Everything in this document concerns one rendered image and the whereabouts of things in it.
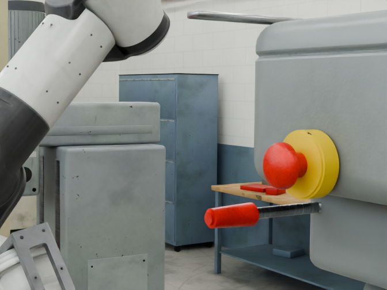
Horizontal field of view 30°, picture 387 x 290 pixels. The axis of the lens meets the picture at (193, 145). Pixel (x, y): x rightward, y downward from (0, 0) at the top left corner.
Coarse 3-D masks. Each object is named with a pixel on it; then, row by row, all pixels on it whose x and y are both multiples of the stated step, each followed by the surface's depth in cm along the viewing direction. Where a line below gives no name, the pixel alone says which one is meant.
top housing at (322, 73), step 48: (288, 48) 66; (336, 48) 61; (384, 48) 56; (288, 96) 66; (336, 96) 61; (384, 96) 56; (336, 144) 61; (384, 144) 56; (336, 192) 62; (384, 192) 57
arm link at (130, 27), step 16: (96, 0) 88; (112, 0) 88; (128, 0) 89; (144, 0) 90; (160, 0) 96; (112, 16) 90; (128, 16) 90; (144, 16) 91; (160, 16) 93; (112, 32) 92; (128, 32) 92; (144, 32) 92; (160, 32) 93; (128, 48) 94; (144, 48) 94
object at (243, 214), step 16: (224, 208) 70; (240, 208) 70; (256, 208) 71; (272, 208) 73; (288, 208) 74; (304, 208) 75; (320, 208) 76; (208, 224) 69; (224, 224) 69; (240, 224) 70
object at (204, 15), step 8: (192, 16) 67; (200, 16) 67; (208, 16) 67; (216, 16) 68; (224, 16) 68; (232, 16) 69; (240, 16) 69; (248, 16) 70; (256, 16) 70; (264, 16) 71; (272, 16) 72; (264, 24) 73
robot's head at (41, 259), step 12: (36, 252) 67; (12, 264) 66; (36, 264) 67; (48, 264) 68; (0, 276) 67; (12, 276) 66; (24, 276) 66; (48, 276) 67; (12, 288) 66; (24, 288) 66; (48, 288) 66; (60, 288) 67
